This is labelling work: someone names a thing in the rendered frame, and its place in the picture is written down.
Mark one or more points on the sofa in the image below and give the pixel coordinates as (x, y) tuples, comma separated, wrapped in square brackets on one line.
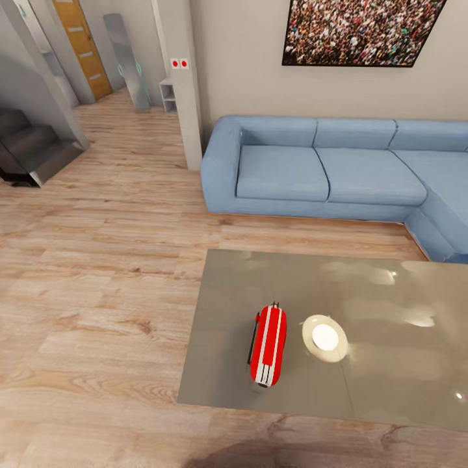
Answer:
[(395, 171)]

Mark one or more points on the picture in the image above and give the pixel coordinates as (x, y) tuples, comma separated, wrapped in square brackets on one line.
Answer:
[(358, 33)]

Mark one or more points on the standing mirror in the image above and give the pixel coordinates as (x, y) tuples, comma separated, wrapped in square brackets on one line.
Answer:
[(127, 62)]

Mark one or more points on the door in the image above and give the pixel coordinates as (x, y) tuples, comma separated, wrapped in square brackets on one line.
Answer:
[(74, 23)]

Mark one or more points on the coffee table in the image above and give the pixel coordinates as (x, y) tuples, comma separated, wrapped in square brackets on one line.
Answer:
[(368, 340)]

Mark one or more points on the radio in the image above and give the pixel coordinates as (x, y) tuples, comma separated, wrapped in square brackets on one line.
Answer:
[(266, 351)]

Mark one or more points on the stairs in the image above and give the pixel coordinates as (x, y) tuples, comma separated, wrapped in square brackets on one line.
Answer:
[(30, 155)]

